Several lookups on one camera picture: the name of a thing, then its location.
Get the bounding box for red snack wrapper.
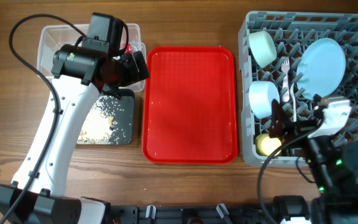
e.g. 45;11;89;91
126;44;133;54

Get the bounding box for yellow plastic cup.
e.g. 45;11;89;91
255;134;282;156

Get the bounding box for small light blue bowl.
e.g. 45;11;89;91
249;81;280;119

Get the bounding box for white plastic spoon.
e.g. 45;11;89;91
290;83;297;122

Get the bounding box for rice and mushroom leftovers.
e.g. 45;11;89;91
77;95;133;145

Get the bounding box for white plastic fork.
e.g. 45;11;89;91
281;57;290;103

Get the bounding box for large light blue plate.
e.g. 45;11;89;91
296;38;346;100

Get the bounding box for green bowl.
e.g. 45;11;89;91
249;30;277;68

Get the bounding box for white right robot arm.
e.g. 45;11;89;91
269;96;358;223

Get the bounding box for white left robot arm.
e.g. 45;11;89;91
0;12;149;223

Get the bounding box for black waste bin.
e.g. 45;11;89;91
76;88;135;146

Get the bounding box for grey dishwasher rack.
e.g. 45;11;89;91
238;11;358;167

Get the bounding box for red plastic tray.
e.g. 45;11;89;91
142;46;238;165

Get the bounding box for clear plastic bin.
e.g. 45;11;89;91
37;20;145;97

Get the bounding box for black mounting rail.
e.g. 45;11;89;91
104;204;271;224

